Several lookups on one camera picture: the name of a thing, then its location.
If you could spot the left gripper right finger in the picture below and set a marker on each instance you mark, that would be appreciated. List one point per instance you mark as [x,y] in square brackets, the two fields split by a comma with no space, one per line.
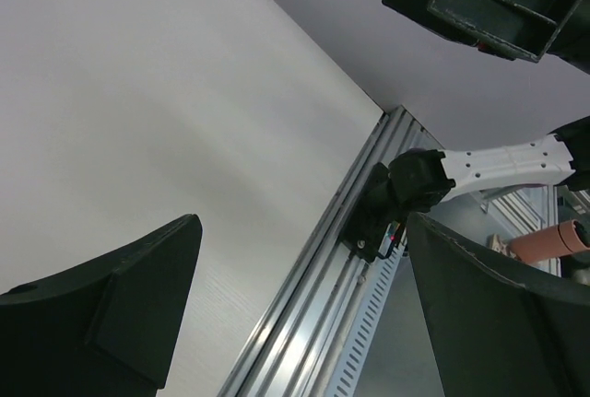
[497,327]

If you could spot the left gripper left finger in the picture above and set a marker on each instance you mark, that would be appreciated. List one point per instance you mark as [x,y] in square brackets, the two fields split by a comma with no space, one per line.
[106,327]

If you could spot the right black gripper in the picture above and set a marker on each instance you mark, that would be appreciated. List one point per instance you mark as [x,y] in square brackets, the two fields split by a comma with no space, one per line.
[523,29]

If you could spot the perforated cable tray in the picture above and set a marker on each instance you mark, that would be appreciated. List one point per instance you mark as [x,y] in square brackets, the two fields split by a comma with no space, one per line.
[354,349]

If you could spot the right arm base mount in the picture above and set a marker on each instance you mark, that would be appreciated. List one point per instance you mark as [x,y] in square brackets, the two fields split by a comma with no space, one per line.
[374,228]

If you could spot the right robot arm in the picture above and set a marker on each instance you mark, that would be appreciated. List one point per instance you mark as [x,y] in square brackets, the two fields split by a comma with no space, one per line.
[424,178]

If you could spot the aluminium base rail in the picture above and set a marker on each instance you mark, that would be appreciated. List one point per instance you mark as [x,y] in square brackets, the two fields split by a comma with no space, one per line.
[292,350]

